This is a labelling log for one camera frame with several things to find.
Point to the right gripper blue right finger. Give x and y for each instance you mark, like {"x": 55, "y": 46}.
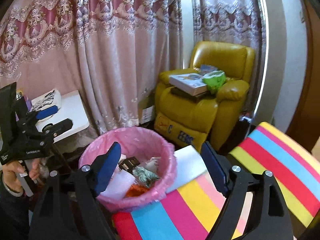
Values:
{"x": 218, "y": 167}

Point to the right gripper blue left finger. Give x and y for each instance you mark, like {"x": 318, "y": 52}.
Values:
{"x": 104, "y": 167}

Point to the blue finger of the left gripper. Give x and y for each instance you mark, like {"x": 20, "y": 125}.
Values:
{"x": 46, "y": 113}
{"x": 60, "y": 128}

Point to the black cardboard box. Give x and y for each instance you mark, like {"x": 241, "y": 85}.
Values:
{"x": 129, "y": 164}

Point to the green wrapper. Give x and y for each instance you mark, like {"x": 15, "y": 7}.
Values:
{"x": 145, "y": 177}

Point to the white foam block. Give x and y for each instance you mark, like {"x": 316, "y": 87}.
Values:
{"x": 119, "y": 185}

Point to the pink foam net orange core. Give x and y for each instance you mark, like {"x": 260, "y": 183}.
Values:
{"x": 136, "y": 190}

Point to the white paper cup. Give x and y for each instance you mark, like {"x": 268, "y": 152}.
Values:
{"x": 152, "y": 164}

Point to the pink lined trash bin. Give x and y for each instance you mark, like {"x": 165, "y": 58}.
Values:
{"x": 143, "y": 144}

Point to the black tape roll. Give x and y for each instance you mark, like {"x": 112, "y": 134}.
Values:
{"x": 47, "y": 127}

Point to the white printed pouch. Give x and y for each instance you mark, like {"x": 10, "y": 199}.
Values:
{"x": 46, "y": 100}

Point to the white side table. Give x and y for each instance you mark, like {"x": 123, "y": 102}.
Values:
{"x": 72, "y": 108}

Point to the yellow leather armchair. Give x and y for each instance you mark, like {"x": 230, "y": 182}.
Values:
{"x": 189, "y": 122}

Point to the striped colourful tablecloth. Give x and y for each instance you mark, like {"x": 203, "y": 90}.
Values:
{"x": 266, "y": 188}

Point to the green snack bag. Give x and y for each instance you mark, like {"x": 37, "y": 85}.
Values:
{"x": 214, "y": 80}

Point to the white book box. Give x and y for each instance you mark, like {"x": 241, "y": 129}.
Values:
{"x": 190, "y": 83}

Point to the pink embroidered curtain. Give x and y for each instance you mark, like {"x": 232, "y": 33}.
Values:
{"x": 111, "y": 51}

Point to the grey embroidered curtain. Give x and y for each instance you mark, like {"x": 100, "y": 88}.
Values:
{"x": 231, "y": 21}

